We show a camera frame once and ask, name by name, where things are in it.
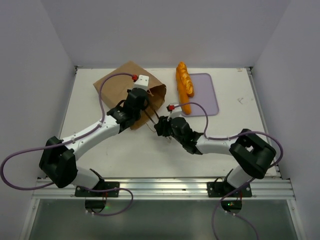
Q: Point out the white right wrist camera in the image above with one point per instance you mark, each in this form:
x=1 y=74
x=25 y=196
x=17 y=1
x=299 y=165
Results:
x=175 y=110

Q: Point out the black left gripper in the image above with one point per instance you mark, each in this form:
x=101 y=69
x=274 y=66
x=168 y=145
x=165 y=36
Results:
x=128 y=90

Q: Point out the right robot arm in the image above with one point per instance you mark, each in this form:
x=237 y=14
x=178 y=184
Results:
x=252 y=153

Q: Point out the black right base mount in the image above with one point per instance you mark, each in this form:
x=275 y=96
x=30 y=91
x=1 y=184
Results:
x=219 y=188

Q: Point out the orange fake bread loaf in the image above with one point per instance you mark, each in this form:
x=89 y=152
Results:
x=183 y=75

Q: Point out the orange fake baguette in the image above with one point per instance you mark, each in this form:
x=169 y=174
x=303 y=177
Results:
x=183 y=97

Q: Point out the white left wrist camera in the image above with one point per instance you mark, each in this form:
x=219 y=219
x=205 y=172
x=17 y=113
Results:
x=141 y=81

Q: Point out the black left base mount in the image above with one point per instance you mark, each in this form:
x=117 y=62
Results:
x=96 y=202

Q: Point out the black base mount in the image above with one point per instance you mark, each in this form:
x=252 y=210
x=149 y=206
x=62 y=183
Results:
x=219 y=188
x=96 y=202

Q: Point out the metal kitchen tongs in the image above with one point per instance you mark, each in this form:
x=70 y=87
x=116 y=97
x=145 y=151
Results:
x=152 y=116

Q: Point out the aluminium mounting rail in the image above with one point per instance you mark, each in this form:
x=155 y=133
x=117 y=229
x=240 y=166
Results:
x=270 y=188

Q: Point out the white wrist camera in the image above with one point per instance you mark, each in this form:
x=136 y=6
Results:
x=141 y=81
x=175 y=110

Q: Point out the lilac plastic tray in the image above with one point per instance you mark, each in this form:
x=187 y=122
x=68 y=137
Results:
x=204 y=93

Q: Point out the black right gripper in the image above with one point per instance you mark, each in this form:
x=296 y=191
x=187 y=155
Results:
x=161 y=127

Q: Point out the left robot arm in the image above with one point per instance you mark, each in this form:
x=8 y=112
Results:
x=60 y=156

